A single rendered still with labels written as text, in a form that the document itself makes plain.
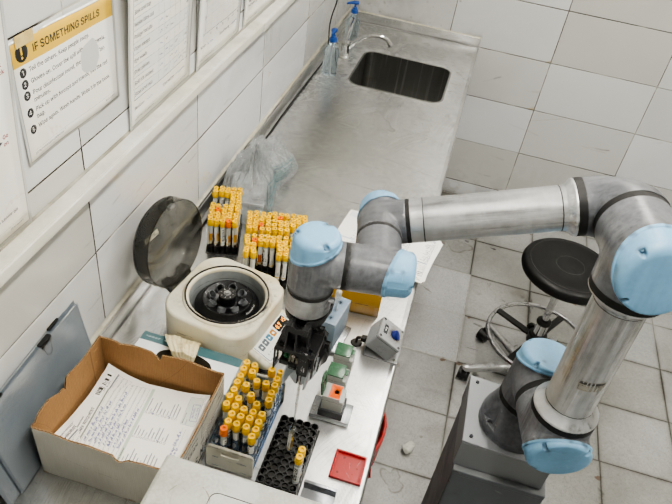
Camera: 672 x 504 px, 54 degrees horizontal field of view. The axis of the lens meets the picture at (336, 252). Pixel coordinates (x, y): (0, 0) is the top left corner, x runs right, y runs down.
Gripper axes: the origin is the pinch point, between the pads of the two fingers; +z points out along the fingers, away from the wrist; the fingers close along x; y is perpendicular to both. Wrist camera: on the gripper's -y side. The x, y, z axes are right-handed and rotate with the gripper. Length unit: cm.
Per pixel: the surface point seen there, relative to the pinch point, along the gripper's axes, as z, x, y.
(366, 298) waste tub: 20, 4, -46
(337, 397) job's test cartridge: 18.3, 6.1, -12.1
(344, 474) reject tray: 25.8, 12.3, 0.4
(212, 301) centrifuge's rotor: 15.8, -29.3, -26.1
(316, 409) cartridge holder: 24.6, 2.1, -12.1
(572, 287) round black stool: 48, 67, -112
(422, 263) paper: 24, 16, -72
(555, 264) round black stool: 49, 61, -123
